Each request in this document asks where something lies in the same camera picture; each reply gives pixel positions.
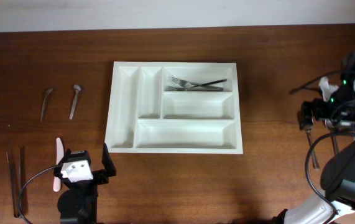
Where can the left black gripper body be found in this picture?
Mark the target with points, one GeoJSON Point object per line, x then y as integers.
{"type": "Point", "coordinates": [99, 178]}

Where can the metal fork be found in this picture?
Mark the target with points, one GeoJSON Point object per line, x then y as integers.
{"type": "Point", "coordinates": [173, 88]}
{"type": "Point", "coordinates": [210, 83]}
{"type": "Point", "coordinates": [183, 83]}

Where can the right small metal teaspoon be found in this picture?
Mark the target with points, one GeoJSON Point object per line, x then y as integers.
{"type": "Point", "coordinates": [77, 88]}

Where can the white plastic knife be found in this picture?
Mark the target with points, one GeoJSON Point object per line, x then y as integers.
{"type": "Point", "coordinates": [59, 155]}

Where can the left small metal teaspoon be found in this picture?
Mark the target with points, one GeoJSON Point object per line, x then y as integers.
{"type": "Point", "coordinates": [44, 103]}

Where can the small metal teaspoon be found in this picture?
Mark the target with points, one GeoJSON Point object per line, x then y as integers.
{"type": "Point", "coordinates": [77, 88]}
{"type": "Point", "coordinates": [44, 103]}

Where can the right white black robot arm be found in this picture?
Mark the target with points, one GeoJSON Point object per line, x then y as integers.
{"type": "Point", "coordinates": [336, 197]}

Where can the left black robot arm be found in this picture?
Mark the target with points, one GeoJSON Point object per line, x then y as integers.
{"type": "Point", "coordinates": [78, 204]}

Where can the metal tweezers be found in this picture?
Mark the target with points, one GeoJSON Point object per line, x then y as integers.
{"type": "Point", "coordinates": [15, 179]}

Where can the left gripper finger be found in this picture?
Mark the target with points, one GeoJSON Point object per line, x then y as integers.
{"type": "Point", "coordinates": [107, 162]}
{"type": "Point", "coordinates": [66, 156]}

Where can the white plastic cutlery tray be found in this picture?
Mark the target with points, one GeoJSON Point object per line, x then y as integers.
{"type": "Point", "coordinates": [145, 118]}

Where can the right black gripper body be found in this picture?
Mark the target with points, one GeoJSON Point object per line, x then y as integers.
{"type": "Point", "coordinates": [306, 116]}

